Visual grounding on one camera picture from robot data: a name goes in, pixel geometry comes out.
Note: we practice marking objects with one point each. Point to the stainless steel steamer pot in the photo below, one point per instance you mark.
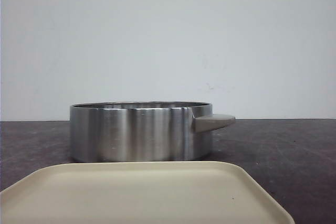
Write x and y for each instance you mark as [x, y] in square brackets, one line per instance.
[143, 131]

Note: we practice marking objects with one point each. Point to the beige plastic tray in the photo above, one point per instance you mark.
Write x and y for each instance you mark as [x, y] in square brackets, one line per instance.
[140, 192]

